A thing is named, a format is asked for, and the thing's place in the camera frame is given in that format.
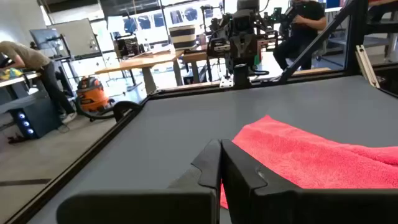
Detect wooden workbench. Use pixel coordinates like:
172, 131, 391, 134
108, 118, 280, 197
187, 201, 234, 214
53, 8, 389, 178
94, 49, 184, 94

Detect aluminium extrusion bar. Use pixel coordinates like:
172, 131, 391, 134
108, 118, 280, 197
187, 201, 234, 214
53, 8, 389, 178
355, 44, 381, 89

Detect yellow cloth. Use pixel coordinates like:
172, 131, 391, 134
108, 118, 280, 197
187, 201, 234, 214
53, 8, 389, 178
0, 67, 24, 81

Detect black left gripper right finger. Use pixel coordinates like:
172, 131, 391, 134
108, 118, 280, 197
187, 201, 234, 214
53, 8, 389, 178
221, 138, 398, 224

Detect wooden desk black legs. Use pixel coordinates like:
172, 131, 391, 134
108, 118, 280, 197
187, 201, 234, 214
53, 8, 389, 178
182, 46, 218, 85

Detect striped fabric basket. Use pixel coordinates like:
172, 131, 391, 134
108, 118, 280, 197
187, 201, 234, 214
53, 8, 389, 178
169, 24, 197, 50

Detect black computer tower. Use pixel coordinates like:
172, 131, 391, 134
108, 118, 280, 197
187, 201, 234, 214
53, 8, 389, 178
7, 95, 63, 140

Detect black crate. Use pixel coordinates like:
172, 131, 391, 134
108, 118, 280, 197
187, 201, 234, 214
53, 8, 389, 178
113, 34, 141, 58

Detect black computer monitor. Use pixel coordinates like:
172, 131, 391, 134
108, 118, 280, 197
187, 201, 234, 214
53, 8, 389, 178
29, 28, 62, 50

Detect black vacuum hose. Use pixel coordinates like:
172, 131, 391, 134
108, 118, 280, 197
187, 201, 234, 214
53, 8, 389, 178
74, 96, 144, 123

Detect white whiteboard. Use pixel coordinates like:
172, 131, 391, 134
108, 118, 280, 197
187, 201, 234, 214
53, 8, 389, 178
51, 17, 101, 58

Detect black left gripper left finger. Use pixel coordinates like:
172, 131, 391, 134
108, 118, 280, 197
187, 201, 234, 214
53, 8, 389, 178
56, 139, 223, 224

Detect orange shop vacuum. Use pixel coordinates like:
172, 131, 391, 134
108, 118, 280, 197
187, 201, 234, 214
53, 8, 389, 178
75, 76, 111, 113

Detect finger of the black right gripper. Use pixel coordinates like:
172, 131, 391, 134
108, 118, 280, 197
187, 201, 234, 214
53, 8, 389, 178
236, 33, 248, 63
247, 33, 258, 63

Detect person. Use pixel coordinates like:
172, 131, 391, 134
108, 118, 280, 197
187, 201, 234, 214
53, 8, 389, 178
272, 0, 328, 72
0, 40, 78, 133

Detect grey workbench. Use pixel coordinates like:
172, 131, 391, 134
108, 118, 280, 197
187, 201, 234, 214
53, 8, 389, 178
0, 71, 43, 106

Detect red terry towel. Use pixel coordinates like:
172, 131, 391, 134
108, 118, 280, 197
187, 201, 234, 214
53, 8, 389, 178
220, 114, 398, 210

